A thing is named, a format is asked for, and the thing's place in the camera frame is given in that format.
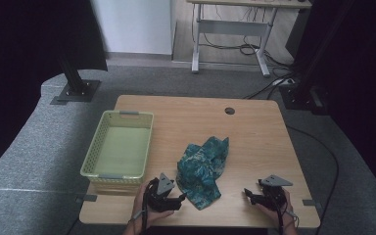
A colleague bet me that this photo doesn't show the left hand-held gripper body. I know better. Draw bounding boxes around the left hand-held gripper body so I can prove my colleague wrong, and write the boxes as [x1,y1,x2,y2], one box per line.
[145,172,176,212]

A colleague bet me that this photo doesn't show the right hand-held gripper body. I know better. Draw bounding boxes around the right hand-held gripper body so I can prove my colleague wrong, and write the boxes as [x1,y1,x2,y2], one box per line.
[260,174,294,210]

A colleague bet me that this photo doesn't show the teal floral shirt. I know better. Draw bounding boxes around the teal floral shirt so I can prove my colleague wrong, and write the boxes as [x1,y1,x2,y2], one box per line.
[175,135,230,211]

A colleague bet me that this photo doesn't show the green plastic basket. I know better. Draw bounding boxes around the green plastic basket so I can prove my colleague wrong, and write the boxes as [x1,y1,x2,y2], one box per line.
[79,110,155,189]

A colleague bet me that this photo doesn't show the person's left hand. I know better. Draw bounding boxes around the person's left hand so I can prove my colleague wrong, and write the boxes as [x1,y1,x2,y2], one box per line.
[131,180,174,226]

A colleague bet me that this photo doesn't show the person's right hand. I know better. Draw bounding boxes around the person's right hand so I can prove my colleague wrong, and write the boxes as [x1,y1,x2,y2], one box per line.
[256,189,298,228]

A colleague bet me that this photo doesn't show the white power strip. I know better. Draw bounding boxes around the white power strip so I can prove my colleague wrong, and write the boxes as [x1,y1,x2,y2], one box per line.
[272,77,297,87]

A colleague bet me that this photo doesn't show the black curtain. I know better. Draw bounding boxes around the black curtain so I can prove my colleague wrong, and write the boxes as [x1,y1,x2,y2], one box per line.
[0,0,109,182]
[285,0,376,207]

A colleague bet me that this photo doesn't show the white-framed wooden desk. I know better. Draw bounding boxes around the white-framed wooden desk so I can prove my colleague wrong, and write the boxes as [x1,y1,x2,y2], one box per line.
[186,0,312,78]

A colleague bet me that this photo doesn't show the left hand-held gripper cable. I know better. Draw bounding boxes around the left hand-held gripper cable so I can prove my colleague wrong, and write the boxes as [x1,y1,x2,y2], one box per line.
[139,178,152,235]

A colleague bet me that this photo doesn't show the hand-held gripper cable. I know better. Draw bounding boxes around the hand-held gripper cable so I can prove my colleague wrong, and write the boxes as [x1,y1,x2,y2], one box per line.
[275,195,300,235]
[139,178,152,235]

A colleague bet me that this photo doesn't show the right hand-held gripper cable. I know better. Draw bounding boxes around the right hand-held gripper cable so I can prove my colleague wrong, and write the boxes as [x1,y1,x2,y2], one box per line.
[275,195,300,235]

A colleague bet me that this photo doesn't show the grey table bracket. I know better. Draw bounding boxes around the grey table bracket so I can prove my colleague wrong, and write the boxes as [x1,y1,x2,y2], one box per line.
[302,199,322,208]
[75,194,98,203]

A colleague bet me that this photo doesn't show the long black floor cable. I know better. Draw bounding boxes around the long black floor cable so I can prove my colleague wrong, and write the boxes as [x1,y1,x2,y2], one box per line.
[285,125,341,235]

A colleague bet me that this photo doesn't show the black metal stand with base plate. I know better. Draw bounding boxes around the black metal stand with base plate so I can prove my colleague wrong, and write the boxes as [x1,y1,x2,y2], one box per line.
[278,0,356,116]
[49,53,102,106]

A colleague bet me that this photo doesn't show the black cables at power strip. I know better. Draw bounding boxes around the black cables at power strip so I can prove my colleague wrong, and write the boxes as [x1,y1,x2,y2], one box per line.
[243,70,295,100]

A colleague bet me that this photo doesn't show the black cables under desk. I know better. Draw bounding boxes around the black cables under desk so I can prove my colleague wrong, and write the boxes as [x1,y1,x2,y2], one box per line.
[192,3,295,71]

